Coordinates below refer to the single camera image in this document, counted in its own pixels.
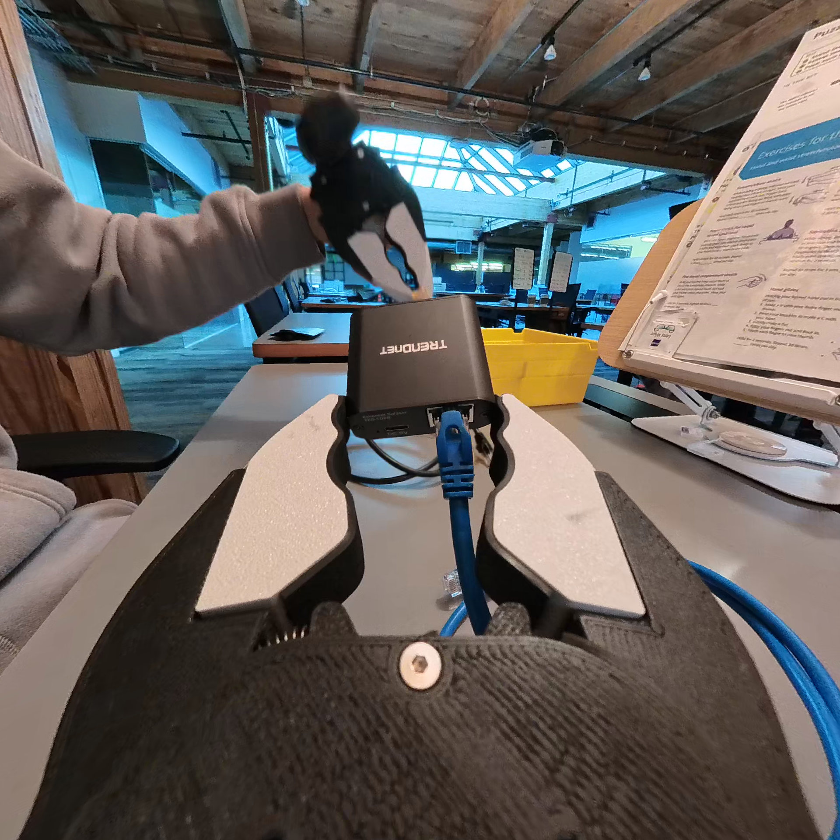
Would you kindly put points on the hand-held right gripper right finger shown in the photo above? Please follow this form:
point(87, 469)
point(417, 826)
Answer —
point(558, 518)

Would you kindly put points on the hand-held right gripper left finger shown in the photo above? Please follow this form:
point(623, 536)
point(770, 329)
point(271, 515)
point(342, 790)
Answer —
point(282, 512)

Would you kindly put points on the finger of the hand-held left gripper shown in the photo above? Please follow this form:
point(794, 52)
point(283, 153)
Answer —
point(374, 256)
point(410, 239)

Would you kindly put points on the black network switch box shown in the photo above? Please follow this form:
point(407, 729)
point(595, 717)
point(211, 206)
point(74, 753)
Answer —
point(420, 367)

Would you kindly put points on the person's left forearm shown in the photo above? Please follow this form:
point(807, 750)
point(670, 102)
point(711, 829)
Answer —
point(131, 269)

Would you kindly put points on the grey desk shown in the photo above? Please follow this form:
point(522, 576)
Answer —
point(689, 512)

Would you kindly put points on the person's left hand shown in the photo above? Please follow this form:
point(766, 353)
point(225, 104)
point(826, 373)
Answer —
point(315, 216)

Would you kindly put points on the background wooden table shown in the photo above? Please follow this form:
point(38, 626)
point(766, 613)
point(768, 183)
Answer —
point(308, 344)

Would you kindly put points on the white standing board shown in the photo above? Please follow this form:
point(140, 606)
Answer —
point(562, 272)
point(522, 268)

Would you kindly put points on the black office chair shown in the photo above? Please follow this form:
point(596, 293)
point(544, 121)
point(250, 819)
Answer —
point(268, 310)

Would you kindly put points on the yellow plastic bin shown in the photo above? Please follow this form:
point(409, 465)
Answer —
point(538, 367)

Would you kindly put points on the ceiling projector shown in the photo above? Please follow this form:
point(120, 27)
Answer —
point(541, 145)

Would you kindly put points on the black chair armrest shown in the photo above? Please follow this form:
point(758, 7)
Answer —
point(92, 451)

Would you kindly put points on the small white card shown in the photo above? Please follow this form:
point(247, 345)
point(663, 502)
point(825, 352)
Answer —
point(663, 331)

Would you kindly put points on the person's grey hoodie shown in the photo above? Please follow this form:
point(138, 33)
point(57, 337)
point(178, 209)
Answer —
point(46, 544)

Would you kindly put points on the wooden book stand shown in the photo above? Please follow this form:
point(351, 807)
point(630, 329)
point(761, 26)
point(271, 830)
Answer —
point(646, 295)

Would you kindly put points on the printed paper sheet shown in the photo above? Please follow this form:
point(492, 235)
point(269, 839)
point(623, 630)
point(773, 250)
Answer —
point(768, 249)

